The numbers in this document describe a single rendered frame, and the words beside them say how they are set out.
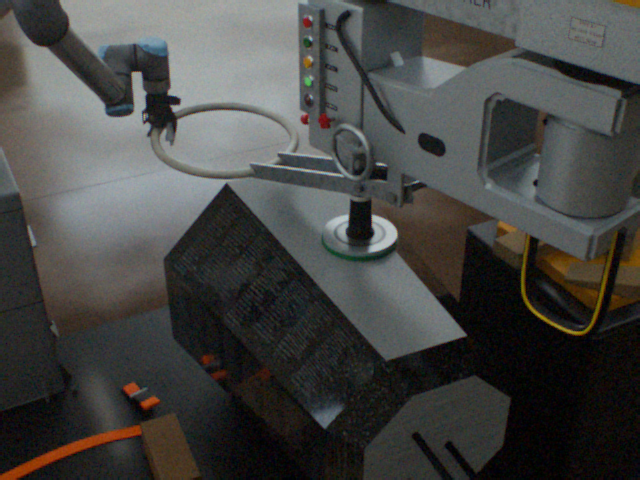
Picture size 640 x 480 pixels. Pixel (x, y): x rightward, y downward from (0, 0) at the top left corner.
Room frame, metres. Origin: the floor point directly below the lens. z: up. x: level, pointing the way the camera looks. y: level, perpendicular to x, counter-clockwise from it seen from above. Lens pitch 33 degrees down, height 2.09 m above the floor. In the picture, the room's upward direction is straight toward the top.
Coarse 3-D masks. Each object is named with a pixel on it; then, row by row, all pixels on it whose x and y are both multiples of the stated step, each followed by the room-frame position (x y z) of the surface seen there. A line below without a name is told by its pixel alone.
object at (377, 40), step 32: (320, 0) 1.96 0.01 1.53; (352, 0) 1.91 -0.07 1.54; (384, 0) 1.91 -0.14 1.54; (352, 32) 1.88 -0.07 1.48; (384, 32) 1.90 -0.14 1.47; (416, 32) 1.98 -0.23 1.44; (352, 64) 1.88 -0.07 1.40; (384, 64) 1.90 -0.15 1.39; (352, 96) 1.87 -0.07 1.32; (320, 128) 1.96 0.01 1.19
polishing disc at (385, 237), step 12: (348, 216) 2.09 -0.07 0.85; (324, 228) 2.02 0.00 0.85; (336, 228) 2.02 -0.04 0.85; (384, 228) 2.02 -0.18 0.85; (324, 240) 1.97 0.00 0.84; (336, 240) 1.96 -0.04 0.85; (348, 240) 1.96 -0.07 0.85; (360, 240) 1.96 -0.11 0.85; (372, 240) 1.96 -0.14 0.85; (384, 240) 1.96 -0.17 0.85; (348, 252) 1.90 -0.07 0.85; (360, 252) 1.90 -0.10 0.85; (372, 252) 1.90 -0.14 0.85
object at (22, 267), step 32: (0, 160) 2.46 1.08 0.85; (0, 192) 2.24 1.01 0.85; (0, 224) 2.21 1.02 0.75; (0, 256) 2.20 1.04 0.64; (32, 256) 2.24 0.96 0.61; (0, 288) 2.18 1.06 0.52; (32, 288) 2.23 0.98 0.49; (0, 320) 2.17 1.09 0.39; (32, 320) 2.22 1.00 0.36; (0, 352) 2.16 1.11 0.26; (32, 352) 2.21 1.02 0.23; (0, 384) 2.15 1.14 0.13; (32, 384) 2.19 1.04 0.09
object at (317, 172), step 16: (288, 160) 2.32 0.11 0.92; (304, 160) 2.26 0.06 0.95; (320, 160) 2.20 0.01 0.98; (256, 176) 2.26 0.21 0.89; (272, 176) 2.20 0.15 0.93; (288, 176) 2.14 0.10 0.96; (304, 176) 2.09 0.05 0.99; (320, 176) 2.03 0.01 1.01; (336, 176) 1.99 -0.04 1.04; (352, 192) 1.94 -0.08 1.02; (368, 192) 1.89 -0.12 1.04; (384, 192) 1.85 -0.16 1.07
